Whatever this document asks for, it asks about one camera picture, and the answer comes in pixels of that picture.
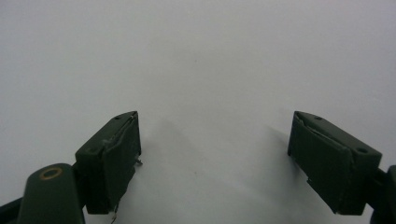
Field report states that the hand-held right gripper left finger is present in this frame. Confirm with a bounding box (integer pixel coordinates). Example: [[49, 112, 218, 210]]
[[74, 110, 144, 216]]

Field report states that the grey-blue table mat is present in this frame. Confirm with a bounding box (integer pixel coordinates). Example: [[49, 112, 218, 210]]
[[0, 0, 396, 224]]

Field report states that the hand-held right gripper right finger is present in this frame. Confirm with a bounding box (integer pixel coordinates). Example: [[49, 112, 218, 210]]
[[287, 110, 383, 217]]

